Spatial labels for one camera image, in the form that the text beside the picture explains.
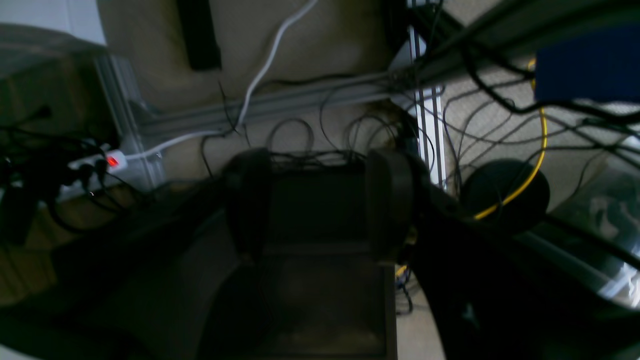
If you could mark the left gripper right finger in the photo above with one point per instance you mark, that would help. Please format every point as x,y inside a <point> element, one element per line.
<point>393,183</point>

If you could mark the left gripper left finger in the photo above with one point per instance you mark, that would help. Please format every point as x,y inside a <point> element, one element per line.
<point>248,179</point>

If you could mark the black round base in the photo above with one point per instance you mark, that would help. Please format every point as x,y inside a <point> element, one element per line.
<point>490,185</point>

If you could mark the white power strip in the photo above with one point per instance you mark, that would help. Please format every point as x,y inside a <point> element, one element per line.
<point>86,175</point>

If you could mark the blue box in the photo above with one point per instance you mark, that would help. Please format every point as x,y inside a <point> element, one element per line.
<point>602,66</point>

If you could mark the aluminium frame rail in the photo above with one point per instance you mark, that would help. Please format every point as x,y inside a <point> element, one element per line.
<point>147,132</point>

